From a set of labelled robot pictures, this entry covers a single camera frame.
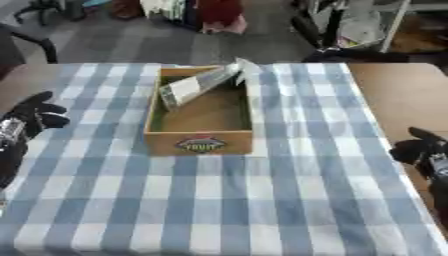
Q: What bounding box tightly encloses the red bag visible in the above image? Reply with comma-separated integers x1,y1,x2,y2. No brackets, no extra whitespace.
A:
194,0,249,36

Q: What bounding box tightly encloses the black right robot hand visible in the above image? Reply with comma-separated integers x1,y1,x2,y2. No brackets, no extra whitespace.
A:
386,126,448,167

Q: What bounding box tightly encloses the tan cardboard box green inside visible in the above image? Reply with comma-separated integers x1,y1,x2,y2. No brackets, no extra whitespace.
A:
141,65,256,157

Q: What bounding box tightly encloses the black bag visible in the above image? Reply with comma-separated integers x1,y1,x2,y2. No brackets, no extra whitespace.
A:
301,46,412,64

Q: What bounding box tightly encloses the black tripod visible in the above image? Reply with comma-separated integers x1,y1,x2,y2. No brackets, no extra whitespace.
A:
288,0,347,51

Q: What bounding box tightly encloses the dark chair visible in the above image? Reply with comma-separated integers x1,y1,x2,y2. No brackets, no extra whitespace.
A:
0,23,60,81

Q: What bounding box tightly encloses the white metal rack frame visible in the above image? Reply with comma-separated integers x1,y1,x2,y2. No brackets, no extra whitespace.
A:
369,0,448,54

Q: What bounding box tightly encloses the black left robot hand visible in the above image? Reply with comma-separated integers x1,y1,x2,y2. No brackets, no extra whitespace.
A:
0,90,72,139

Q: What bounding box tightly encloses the black office chair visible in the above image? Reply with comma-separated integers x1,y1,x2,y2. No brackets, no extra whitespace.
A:
12,0,90,27

